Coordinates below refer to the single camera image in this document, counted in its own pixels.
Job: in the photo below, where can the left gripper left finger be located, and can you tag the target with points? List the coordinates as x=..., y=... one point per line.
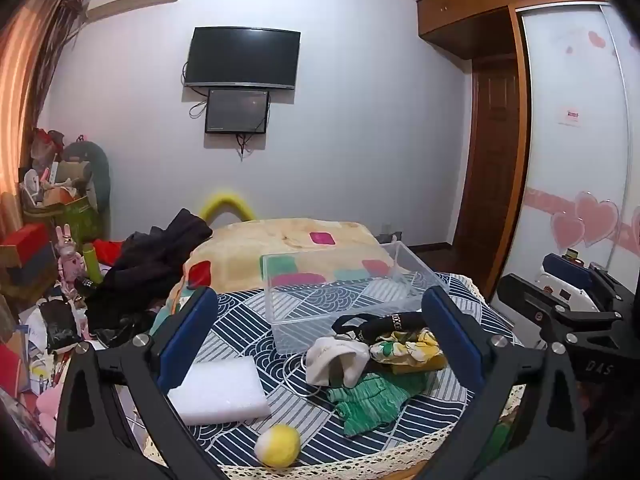
x=93, y=439

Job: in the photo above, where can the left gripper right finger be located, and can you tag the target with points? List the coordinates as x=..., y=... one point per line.
x=547, y=439

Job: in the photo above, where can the green knitted glove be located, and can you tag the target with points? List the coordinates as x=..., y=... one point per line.
x=375, y=401

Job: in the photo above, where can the yellow white felt ball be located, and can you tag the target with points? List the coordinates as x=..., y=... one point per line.
x=278, y=447

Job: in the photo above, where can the black chain strap bag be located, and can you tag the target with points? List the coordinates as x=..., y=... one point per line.
x=366, y=327

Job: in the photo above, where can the white drawstring pouch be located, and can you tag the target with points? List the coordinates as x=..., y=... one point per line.
x=336, y=361

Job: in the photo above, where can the white foam block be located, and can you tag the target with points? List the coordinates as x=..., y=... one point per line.
x=218, y=392

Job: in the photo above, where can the black clothing pile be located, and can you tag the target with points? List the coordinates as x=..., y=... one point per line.
x=140, y=281

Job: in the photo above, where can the white sliding wardrobe door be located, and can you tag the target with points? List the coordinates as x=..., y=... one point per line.
x=582, y=179

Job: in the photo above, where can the green bottle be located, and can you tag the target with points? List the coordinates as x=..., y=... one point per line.
x=92, y=263

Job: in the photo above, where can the yellow floral cloth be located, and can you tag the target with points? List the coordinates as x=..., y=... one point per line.
x=409, y=352

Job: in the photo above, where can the brown wooden door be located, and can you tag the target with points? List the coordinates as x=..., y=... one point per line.
x=491, y=167

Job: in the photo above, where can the pink bunny plush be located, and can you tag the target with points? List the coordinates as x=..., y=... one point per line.
x=71, y=264

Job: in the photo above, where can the red box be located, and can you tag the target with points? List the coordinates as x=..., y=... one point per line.
x=19, y=247

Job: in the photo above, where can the green storage box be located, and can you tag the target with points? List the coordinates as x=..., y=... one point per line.
x=85, y=222

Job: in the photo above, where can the beige patchwork blanket bed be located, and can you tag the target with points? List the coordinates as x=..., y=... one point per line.
x=240, y=256

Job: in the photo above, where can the clear acrylic box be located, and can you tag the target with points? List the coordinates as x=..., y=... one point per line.
x=307, y=291

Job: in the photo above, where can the orange curtain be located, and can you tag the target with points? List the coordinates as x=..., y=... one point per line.
x=21, y=41

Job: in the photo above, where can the small wall monitor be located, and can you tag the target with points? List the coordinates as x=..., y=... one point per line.
x=235, y=111

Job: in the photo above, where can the large wall television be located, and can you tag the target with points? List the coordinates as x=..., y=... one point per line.
x=234, y=56

